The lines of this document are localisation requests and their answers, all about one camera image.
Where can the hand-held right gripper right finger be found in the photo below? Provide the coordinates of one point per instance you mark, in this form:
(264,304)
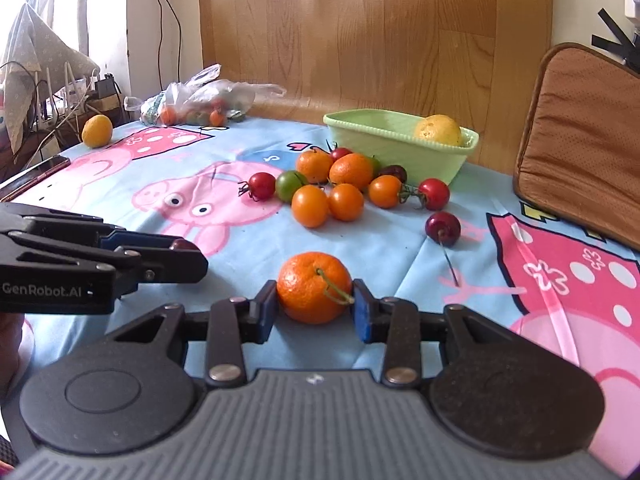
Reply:
(362,315)

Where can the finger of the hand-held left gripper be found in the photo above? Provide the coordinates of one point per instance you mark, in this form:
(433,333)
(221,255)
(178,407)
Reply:
(170,265)
(135,240)

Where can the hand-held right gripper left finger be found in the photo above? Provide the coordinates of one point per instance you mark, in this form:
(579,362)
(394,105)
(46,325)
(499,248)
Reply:
(266,310)

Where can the tangerine with green stem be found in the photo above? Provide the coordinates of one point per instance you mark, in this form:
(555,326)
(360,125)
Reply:
(307,287)

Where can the dark red cherry with stem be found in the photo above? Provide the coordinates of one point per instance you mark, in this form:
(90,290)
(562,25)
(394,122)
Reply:
(443,228)

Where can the red tomato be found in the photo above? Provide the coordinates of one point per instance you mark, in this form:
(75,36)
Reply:
(434,194)
(262,186)
(342,153)

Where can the green tomato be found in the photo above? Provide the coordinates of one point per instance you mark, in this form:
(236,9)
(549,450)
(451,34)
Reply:
(375,163)
(287,187)

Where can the light green plastic basin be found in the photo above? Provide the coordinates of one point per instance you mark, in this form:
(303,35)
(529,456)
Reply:
(380,135)

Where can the person's left forearm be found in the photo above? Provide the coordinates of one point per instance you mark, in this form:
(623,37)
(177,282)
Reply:
(11,355)

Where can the printed cartoon tablecloth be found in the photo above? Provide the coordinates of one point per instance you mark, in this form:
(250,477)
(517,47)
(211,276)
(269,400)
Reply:
(150,170)

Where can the small yellow citrus fruit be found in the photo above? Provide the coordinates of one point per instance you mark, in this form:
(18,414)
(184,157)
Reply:
(96,131)

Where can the dark glossy bar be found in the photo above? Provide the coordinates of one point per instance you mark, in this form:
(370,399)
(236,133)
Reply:
(35,171)

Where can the small orange tomato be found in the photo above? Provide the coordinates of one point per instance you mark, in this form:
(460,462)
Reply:
(217,118)
(167,115)

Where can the dark purple tomato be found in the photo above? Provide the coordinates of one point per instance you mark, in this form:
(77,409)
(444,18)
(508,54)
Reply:
(395,171)

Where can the black charger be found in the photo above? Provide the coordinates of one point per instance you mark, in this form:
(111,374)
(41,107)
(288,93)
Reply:
(106,86)

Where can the white router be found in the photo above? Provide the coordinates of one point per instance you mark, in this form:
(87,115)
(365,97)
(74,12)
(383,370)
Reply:
(50,105)

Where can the clear plastic bag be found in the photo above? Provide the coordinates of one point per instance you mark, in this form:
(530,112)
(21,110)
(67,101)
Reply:
(200,92)

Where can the large yellow citrus fruit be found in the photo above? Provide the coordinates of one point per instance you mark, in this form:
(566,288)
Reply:
(439,130)

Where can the grey patterned cloth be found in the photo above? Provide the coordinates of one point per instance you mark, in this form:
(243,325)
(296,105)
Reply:
(35,45)

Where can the white curtain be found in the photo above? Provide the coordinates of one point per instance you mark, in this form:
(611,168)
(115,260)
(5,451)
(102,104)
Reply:
(85,0)

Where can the wooden board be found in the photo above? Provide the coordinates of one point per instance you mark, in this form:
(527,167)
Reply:
(350,35)

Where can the brown perforated cushion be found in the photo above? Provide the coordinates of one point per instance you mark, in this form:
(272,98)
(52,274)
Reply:
(580,135)

